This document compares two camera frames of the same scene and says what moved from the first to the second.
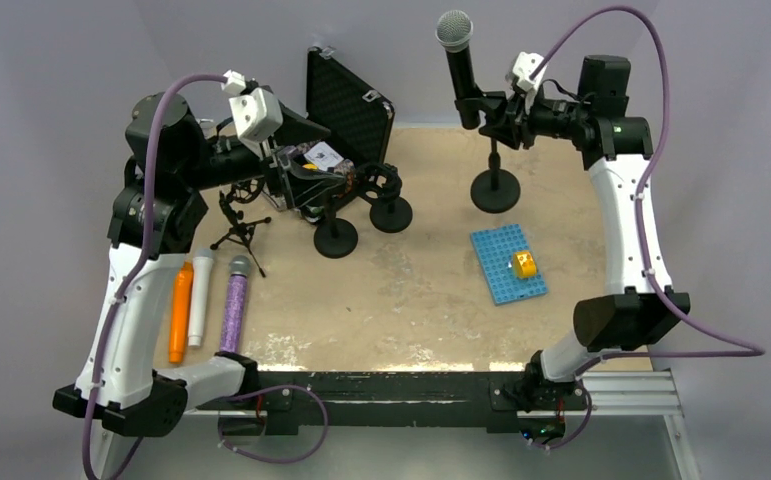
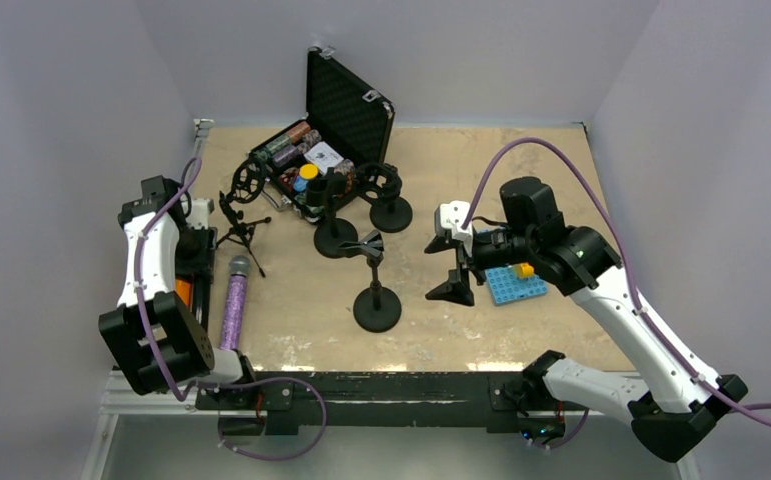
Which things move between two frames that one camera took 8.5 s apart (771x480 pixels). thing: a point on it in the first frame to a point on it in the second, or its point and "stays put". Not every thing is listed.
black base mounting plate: [495, 400] stays put
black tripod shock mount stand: [242, 191] stays put
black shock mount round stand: [379, 184] stays put
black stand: [496, 190] to [377, 308]
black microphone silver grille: [454, 34] to [202, 297]
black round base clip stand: [334, 238] stays put
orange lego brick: [524, 265] stays put
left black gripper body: [218, 164] to [194, 250]
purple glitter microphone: [233, 323] stays put
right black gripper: [503, 125] to [457, 288]
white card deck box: [324, 156] stays put
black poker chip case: [319, 174] stays put
